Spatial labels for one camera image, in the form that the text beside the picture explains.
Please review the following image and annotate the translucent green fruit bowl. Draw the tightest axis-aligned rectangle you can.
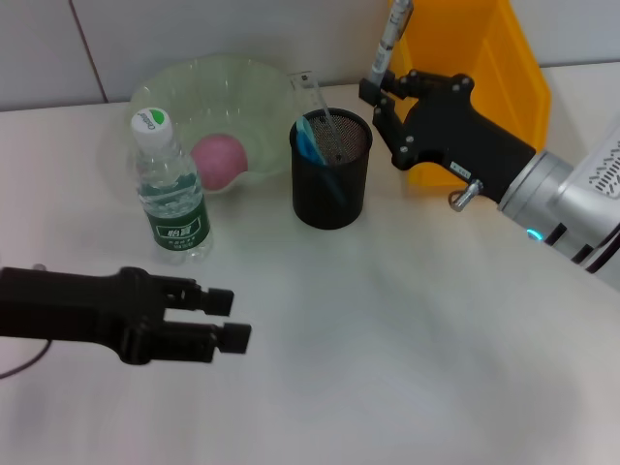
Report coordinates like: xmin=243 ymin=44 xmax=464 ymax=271
xmin=99 ymin=53 xmax=307 ymax=196

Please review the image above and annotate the pink peach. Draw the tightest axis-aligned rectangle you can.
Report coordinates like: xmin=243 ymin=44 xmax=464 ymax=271
xmin=190 ymin=133 xmax=249 ymax=191

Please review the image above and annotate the black mesh pen cup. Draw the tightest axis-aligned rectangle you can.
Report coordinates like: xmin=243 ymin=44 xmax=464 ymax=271
xmin=289 ymin=108 xmax=373 ymax=231

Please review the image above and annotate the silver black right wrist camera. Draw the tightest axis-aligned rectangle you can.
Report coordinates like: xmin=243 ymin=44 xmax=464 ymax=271
xmin=556 ymin=114 xmax=620 ymax=229

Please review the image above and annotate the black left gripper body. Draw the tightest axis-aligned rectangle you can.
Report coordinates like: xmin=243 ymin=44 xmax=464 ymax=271
xmin=0 ymin=264 xmax=169 ymax=367

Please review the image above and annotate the yellow plastic bin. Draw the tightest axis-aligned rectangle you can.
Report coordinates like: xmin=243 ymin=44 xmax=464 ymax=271
xmin=387 ymin=0 xmax=553 ymax=188

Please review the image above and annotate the silver white pen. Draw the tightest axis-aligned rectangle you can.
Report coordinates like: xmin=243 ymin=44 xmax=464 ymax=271
xmin=366 ymin=0 xmax=415 ymax=91

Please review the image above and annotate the silver right gripper plug stub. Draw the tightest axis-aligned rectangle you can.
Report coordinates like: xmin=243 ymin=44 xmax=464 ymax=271
xmin=448 ymin=177 xmax=485 ymax=213

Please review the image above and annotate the transparent plastic ruler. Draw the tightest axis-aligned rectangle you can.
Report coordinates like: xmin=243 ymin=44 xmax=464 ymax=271
xmin=287 ymin=70 xmax=349 ymax=166

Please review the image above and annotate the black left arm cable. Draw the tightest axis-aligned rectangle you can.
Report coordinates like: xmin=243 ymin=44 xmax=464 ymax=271
xmin=0 ymin=338 xmax=53 ymax=380

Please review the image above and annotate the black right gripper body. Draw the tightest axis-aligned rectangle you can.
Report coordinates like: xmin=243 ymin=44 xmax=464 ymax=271
xmin=389 ymin=73 xmax=538 ymax=203

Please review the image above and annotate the green label water bottle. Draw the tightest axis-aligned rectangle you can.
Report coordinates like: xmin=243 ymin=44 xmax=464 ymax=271
xmin=128 ymin=107 xmax=214 ymax=265

